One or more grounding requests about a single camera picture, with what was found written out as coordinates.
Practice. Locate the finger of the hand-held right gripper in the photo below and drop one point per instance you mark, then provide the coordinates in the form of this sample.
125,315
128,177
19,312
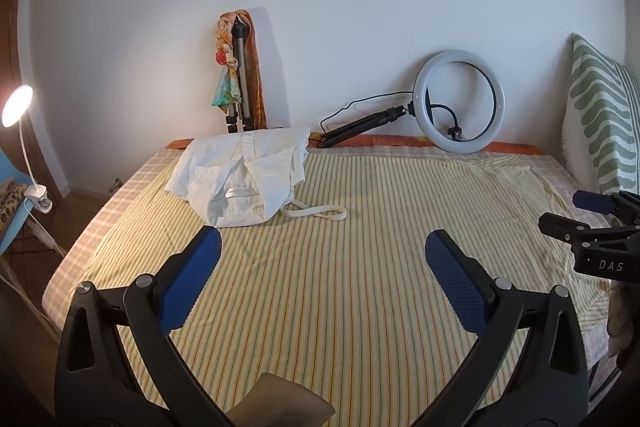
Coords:
595,202
562,227

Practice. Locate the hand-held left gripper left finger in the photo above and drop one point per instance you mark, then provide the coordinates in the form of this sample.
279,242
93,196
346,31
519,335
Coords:
192,277

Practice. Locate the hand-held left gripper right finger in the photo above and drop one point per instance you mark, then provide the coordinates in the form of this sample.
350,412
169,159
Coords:
455,282

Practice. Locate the white long-sleeved shirt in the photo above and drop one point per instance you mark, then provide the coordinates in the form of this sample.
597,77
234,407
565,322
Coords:
235,187

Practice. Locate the green white patterned blanket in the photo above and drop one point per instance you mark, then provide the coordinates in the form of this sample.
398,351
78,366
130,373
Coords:
605,122

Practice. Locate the yellow striped sheet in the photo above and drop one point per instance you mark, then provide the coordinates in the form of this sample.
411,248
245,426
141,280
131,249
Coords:
325,287

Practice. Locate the beige cloth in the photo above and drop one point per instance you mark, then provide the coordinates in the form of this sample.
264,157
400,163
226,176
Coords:
285,399

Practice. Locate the colourful orange scarf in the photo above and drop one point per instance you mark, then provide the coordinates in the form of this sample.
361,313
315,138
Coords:
225,87

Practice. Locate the leopard print cloth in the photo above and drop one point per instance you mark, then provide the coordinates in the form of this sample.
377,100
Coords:
11,207

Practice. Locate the grey folded tripod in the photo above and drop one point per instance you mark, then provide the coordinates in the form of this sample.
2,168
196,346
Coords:
242,72

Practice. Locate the blue chair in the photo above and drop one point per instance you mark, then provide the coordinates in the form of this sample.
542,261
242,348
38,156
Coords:
6,164

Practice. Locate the white clip-on desk lamp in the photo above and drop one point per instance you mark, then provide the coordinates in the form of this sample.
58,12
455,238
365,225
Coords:
17,104

